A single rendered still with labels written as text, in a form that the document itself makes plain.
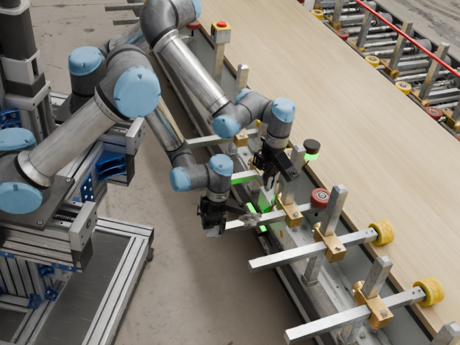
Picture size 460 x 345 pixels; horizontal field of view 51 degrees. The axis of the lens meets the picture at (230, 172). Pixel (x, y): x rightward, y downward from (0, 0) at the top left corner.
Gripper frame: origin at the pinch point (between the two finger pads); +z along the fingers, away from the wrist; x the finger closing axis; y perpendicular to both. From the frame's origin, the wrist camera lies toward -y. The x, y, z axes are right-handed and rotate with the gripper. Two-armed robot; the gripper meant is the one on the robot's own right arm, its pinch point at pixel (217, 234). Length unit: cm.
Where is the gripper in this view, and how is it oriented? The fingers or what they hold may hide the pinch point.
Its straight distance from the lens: 175.7
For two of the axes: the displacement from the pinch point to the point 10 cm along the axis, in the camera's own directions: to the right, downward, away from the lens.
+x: 3.7, 6.4, -6.7
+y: -9.2, 1.7, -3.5
